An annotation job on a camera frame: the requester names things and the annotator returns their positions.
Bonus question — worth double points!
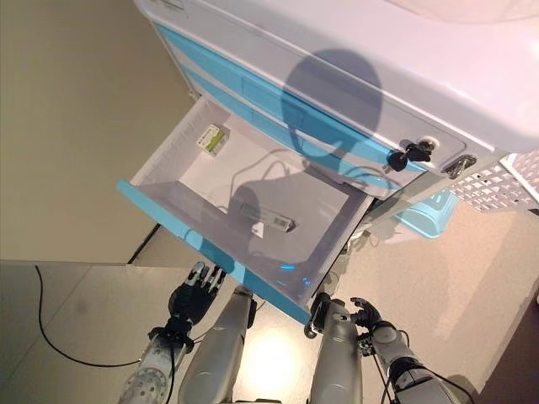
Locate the robot right black hand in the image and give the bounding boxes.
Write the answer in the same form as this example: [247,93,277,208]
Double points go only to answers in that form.
[349,295,383,328]

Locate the robot left black hand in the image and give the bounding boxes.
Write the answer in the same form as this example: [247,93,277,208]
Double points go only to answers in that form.
[168,260,227,326]

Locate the blue front cart drawer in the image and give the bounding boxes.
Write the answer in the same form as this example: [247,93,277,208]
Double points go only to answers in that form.
[115,96,376,326]

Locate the green white medicine box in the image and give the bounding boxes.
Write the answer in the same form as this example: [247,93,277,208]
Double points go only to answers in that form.
[195,123,227,160]

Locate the robot right silver leg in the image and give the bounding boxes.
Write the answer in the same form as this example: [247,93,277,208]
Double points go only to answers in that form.
[304,292,364,404]

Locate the robot silver leg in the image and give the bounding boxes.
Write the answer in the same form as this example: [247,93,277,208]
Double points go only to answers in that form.
[304,292,364,404]
[178,284,259,404]

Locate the robot left silver leg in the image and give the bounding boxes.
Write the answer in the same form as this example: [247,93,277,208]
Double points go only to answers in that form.
[178,284,259,404]

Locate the blue lid waste bin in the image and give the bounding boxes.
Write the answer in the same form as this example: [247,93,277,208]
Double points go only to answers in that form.
[394,188,459,242]

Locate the black cart keys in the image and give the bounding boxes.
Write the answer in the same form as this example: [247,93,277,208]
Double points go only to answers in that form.
[387,140,434,173]

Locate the silver cart latch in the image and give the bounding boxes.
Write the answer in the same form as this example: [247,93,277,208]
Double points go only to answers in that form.
[445,153,478,178]

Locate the white perforated side basket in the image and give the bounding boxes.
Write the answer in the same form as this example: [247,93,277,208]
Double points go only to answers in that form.
[449,152,539,216]

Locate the white medical cart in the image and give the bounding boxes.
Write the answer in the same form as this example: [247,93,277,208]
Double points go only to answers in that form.
[133,0,539,253]

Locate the black floor cable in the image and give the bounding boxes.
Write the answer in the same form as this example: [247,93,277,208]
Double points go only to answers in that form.
[35,264,145,368]

